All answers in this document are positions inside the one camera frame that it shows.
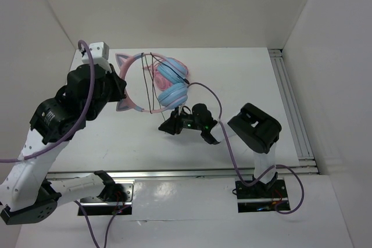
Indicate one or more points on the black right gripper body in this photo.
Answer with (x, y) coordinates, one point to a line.
(189, 122)

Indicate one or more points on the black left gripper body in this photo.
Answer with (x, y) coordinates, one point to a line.
(108, 96)

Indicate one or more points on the pink blue cat-ear headphones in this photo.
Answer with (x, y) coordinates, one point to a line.
(169, 99)

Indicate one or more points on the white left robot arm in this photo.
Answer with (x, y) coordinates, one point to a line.
(26, 194)

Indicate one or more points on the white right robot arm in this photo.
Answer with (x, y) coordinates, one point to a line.
(258, 131)

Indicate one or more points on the pink wrapped headphones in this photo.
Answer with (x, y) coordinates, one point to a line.
(167, 73)

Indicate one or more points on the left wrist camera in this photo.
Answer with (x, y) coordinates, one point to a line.
(100, 53)

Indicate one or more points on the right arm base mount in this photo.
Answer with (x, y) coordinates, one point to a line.
(257, 199)

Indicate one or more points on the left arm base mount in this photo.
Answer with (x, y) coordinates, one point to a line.
(119, 201)

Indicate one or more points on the aluminium right side rail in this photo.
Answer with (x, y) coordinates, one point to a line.
(304, 151)

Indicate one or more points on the aluminium rail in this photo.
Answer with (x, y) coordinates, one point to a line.
(304, 151)
(180, 172)

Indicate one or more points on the aluminium front rail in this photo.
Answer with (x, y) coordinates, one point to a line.
(180, 172)

